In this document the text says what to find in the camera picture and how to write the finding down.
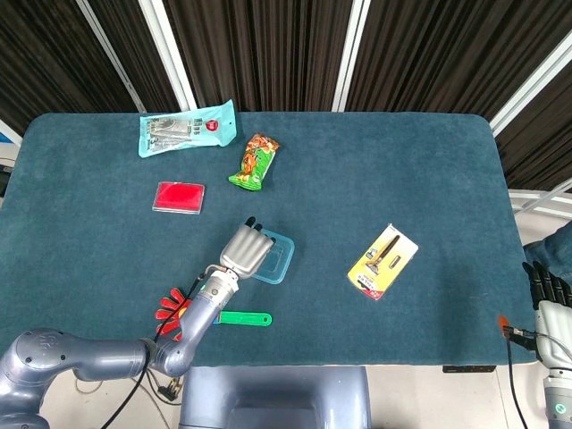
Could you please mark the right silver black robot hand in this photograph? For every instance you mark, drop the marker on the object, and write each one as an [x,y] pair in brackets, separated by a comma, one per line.
[556,333]

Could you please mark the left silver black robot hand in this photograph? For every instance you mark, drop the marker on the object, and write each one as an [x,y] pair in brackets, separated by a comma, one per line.
[243,252]

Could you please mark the blue transparent plastic lid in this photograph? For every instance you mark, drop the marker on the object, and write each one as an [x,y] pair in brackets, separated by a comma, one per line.
[279,263]

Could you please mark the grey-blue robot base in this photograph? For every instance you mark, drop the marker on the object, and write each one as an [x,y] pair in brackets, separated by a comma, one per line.
[277,397]

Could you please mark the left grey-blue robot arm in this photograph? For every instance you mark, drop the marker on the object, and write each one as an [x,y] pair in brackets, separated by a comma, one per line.
[89,353]

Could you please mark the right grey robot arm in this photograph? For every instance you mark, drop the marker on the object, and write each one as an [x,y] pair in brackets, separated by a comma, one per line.
[558,402]

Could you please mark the red hand clapper toy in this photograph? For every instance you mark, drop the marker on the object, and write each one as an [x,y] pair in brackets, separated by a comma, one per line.
[243,318]

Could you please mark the red ink pad case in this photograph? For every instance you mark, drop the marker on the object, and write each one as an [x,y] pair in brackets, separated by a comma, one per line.
[179,196]

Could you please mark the green orange snack bag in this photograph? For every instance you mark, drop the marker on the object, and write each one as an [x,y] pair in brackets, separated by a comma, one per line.
[254,163]

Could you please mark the black table control panel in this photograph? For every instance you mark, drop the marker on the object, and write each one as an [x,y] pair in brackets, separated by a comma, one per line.
[469,369]

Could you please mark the teal table cloth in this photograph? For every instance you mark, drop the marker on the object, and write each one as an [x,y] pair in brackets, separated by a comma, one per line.
[357,179]

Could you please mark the light blue pouch package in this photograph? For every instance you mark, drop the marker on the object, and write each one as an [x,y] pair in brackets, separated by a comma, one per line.
[183,129]

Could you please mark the yellow razor blister pack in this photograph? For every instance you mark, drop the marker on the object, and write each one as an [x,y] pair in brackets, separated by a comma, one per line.
[382,263]

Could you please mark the black power plug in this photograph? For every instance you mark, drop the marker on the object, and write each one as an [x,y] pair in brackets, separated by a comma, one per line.
[170,391]

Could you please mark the black pleated curtain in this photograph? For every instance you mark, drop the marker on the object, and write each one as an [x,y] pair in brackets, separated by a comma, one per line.
[277,44]

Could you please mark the white metal pole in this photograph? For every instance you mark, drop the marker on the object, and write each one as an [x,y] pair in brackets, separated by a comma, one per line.
[532,83]
[353,49]
[109,56]
[167,49]

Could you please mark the white metal frame bars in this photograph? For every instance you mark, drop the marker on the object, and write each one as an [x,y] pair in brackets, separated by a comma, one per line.
[545,211]

